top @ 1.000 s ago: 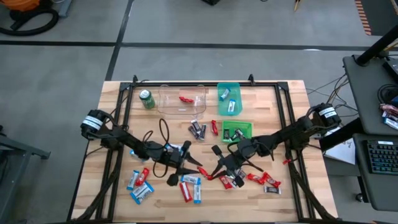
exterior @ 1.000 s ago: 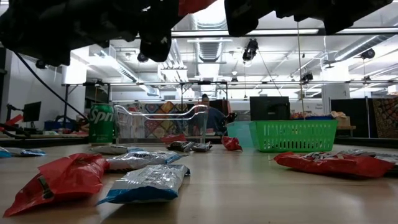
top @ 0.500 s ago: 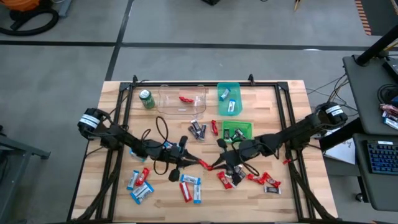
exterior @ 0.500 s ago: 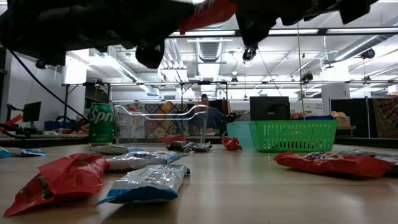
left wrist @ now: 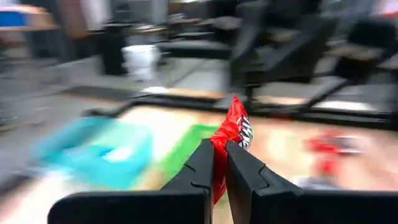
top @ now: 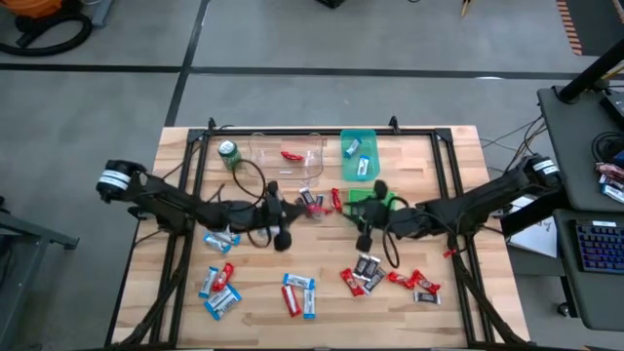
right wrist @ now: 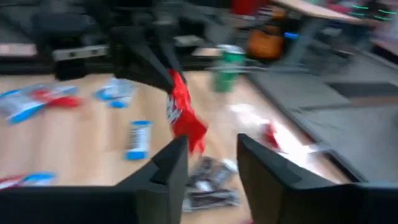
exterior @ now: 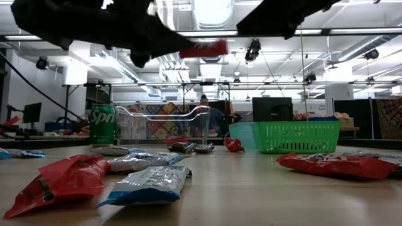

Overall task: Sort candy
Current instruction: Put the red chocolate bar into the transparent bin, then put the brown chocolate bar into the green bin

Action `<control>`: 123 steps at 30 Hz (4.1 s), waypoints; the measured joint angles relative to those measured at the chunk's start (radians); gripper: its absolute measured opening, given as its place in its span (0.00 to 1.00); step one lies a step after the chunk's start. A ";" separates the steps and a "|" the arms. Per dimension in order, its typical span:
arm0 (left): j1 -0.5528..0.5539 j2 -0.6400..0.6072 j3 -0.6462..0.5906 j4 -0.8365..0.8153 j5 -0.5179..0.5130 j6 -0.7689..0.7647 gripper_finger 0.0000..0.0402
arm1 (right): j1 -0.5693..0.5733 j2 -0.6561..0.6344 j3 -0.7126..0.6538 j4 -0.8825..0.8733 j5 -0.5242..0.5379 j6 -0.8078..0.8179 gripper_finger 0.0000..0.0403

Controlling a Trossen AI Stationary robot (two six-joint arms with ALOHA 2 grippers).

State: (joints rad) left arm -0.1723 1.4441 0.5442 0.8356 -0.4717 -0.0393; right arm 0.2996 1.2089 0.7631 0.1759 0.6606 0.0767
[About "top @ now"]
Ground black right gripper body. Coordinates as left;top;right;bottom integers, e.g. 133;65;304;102
355;180;409;253

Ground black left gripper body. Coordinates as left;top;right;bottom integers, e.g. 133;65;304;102
260;180;295;253

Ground large blue white candy bar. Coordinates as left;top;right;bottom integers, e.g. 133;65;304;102
203;284;243;322

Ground spare blue white candy bar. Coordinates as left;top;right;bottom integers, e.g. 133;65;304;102
599;182;624;204

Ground spare red candy bar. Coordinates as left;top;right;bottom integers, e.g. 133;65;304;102
594;162;624;185

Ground green plastic basket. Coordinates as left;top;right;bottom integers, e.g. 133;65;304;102
346;188;398;227

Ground clear plastic bin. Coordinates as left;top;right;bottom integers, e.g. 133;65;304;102
245;131;326;180

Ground teal plastic bin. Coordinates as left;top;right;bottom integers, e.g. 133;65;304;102
339;128;382;183

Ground green Sprite can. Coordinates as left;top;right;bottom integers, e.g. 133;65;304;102
217;139;244;172

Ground white paper sheet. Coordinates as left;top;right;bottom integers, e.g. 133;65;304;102
506;194;559;258

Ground grey desk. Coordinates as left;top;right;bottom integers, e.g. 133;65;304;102
537;86;624;213
553;209;624;332

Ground blue-lit black keyboard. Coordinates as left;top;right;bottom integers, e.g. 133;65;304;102
575;221;624;274

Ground grey metal cart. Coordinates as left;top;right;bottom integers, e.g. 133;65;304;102
0;194;80;351

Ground black stand pole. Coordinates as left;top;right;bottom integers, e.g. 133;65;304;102
555;38;624;104

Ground black laptop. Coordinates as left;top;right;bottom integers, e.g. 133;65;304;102
600;90;624;129

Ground grey box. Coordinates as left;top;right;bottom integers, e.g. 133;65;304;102
89;0;117;28

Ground black mat with orange stripes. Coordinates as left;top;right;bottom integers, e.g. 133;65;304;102
555;0;624;57

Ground orange vacuum cleaner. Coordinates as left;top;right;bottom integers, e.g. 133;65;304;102
0;0;64;20

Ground black left camera cable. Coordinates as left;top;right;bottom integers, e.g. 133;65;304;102
231;158;272;250

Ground black camera cable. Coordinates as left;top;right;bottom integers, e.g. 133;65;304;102
381;209;459;269
231;158;272;250

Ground black right camera cable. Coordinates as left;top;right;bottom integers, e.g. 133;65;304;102
381;209;459;269

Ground black cable bundle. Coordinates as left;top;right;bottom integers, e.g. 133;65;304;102
448;233;537;350
114;160;204;350

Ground black floor cables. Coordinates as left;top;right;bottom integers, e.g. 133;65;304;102
480;115;565;196

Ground coiled black cable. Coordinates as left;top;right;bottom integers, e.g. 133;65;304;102
591;131;624;165

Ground black vacuum hose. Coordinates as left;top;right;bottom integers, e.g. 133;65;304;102
0;12;95;58

